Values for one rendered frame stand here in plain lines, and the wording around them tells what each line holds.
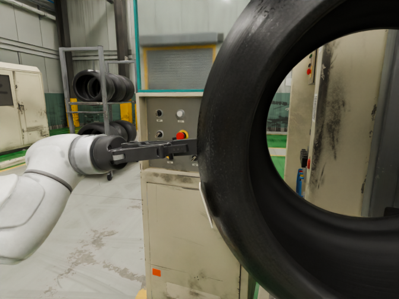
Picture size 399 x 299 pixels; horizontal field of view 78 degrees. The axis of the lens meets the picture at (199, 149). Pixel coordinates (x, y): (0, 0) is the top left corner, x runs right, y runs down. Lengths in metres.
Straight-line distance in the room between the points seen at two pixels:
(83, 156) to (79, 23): 11.50
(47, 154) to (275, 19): 0.50
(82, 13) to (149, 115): 10.91
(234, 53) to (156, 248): 1.17
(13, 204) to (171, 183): 0.75
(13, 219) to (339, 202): 0.72
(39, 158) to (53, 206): 0.11
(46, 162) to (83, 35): 11.30
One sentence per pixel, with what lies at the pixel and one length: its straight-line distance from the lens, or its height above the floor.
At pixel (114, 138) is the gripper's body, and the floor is 1.16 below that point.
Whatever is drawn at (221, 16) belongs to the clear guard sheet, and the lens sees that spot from 1.09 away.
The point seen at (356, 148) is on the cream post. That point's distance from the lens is 0.72.
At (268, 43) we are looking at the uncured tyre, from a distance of 0.31.
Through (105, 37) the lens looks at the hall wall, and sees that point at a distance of 11.28.
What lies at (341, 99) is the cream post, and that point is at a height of 1.24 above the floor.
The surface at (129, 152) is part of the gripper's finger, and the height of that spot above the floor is 1.15.
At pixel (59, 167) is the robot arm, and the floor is 1.11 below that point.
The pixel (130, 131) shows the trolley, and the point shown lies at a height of 0.63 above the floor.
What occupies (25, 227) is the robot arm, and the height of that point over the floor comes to 1.02.
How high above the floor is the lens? 1.25
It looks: 12 degrees down
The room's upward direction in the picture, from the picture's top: straight up
